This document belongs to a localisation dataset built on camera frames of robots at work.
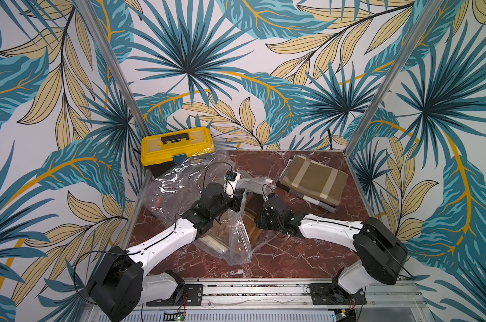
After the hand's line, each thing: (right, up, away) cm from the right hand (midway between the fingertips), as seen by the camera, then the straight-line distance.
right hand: (258, 219), depth 88 cm
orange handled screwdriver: (-46, +6, +5) cm, 47 cm away
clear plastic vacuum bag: (-38, +13, +9) cm, 41 cm away
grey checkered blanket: (+33, +14, +12) cm, 38 cm away
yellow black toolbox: (-47, +31, +10) cm, 57 cm away
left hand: (-7, +13, -8) cm, 17 cm away
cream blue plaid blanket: (-18, -8, -4) cm, 20 cm away
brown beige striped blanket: (+26, +25, +22) cm, 42 cm away
